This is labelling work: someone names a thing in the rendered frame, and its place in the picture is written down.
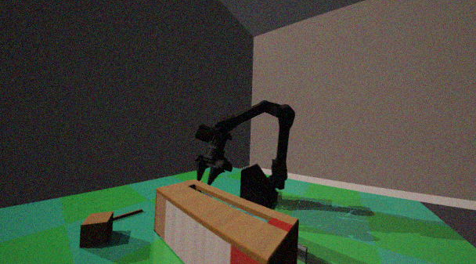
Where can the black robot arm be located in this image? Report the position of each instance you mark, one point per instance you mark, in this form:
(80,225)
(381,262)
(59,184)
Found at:
(284,113)

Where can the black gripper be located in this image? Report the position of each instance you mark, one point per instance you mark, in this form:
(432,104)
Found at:
(213,157)

